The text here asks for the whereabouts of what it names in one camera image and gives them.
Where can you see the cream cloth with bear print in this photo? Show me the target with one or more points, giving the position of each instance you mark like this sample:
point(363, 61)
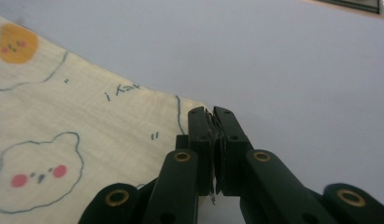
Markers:
point(87, 124)

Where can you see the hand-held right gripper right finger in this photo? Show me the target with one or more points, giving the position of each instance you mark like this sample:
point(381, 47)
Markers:
point(231, 149)

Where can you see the light blue table mat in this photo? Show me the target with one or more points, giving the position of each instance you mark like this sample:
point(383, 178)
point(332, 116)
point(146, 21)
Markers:
point(273, 62)

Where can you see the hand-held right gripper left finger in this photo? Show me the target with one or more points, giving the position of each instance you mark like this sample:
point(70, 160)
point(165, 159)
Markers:
point(200, 140)

